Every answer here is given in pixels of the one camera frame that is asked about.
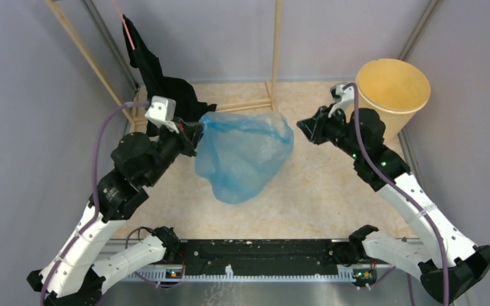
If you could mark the pink clothes hanger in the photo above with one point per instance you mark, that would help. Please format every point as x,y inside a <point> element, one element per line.
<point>124,25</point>

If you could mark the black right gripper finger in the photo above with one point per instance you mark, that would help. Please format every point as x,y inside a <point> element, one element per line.
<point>311,134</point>
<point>314,120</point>

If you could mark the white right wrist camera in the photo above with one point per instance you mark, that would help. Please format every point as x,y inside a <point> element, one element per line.
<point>344,96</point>

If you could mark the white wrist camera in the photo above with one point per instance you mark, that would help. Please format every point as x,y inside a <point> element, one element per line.
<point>161,112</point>
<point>344,96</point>

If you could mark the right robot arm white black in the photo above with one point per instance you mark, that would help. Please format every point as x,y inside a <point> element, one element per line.
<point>447,263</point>

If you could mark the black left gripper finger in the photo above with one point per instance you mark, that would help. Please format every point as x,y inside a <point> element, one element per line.
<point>192,149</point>
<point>193,129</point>

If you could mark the yellow plastic trash bin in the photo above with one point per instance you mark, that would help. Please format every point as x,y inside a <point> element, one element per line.
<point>395,89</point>

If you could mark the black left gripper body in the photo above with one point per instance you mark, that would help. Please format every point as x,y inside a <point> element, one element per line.
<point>180,131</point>

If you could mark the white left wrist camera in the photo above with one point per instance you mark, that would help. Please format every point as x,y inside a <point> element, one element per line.
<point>161,112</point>

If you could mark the blue plastic trash bag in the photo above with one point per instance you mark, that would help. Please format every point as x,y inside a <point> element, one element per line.
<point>240,154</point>

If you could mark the black cloth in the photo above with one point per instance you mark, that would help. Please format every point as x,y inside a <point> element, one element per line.
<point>188,107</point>

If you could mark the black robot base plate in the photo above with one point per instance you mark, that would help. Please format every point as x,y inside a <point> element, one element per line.
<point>275,257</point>

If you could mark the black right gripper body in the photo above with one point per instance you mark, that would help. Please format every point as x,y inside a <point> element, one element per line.
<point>334,130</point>

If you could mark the wooden drying rack frame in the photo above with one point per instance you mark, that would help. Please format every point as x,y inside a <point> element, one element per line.
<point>133,114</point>

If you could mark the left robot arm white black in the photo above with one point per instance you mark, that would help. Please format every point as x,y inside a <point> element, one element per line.
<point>76,276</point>

